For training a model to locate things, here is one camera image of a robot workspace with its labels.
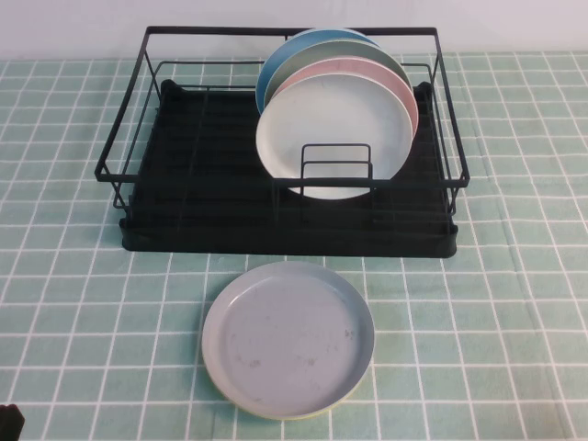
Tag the black plastic drip tray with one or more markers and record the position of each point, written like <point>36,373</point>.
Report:
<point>206,229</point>

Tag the white plate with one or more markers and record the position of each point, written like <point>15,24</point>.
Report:
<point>331,115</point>

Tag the pink plate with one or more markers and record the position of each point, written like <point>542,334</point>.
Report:
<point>390,80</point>

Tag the blue plate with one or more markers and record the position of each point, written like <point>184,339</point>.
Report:
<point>271,69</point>

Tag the green checkered tablecloth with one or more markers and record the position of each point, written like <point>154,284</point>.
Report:
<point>505,275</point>

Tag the grey plate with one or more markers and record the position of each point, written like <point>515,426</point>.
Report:
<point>289,340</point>

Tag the grey-green plate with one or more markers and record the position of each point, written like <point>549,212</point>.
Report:
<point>367,50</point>

